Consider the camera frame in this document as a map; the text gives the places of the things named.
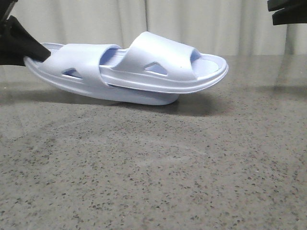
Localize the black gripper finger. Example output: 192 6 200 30
267 0 307 12
5 16 51 62
272 8 307 25

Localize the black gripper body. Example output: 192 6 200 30
0 0 26 65

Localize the light blue slipper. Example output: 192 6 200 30
99 32 228 93
24 43 179 105

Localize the beige background curtain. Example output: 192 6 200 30
12 0 307 56

